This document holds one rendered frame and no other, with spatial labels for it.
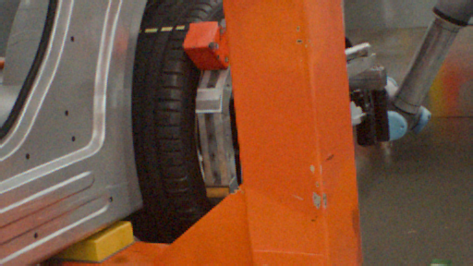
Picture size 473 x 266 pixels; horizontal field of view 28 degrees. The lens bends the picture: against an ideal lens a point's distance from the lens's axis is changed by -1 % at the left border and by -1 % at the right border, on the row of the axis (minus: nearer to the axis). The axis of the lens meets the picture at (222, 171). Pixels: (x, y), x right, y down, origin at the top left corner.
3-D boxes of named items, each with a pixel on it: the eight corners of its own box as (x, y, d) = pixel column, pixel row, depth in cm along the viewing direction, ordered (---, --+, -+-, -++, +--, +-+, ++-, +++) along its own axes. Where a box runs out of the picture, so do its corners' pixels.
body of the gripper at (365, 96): (335, 94, 253) (351, 84, 263) (343, 126, 255) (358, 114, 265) (362, 90, 249) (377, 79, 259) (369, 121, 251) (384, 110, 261)
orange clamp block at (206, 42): (207, 46, 220) (189, 22, 213) (236, 44, 216) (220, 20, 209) (199, 71, 217) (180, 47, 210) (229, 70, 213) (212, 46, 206)
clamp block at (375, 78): (354, 86, 244) (352, 66, 243) (388, 85, 240) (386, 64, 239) (346, 90, 240) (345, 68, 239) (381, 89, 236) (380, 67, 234)
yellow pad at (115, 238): (86, 238, 217) (82, 218, 216) (136, 242, 210) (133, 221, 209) (48, 259, 205) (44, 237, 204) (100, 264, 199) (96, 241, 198)
